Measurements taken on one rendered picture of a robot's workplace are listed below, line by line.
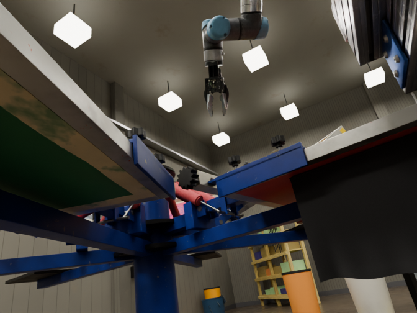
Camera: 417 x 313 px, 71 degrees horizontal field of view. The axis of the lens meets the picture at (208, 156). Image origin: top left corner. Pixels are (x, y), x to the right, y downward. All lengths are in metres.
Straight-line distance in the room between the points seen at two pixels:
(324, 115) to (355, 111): 0.90
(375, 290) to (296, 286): 1.01
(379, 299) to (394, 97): 6.97
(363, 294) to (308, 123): 6.77
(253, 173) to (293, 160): 0.13
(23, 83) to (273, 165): 0.64
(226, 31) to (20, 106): 0.75
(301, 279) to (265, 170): 4.01
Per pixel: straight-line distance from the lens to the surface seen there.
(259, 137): 10.81
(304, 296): 4.82
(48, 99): 0.46
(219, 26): 1.07
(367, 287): 4.80
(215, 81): 1.17
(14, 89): 0.45
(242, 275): 10.30
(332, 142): 0.82
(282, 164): 0.84
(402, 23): 0.52
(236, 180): 0.90
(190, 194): 1.32
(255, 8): 1.13
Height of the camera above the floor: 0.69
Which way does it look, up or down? 24 degrees up
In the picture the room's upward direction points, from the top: 10 degrees counter-clockwise
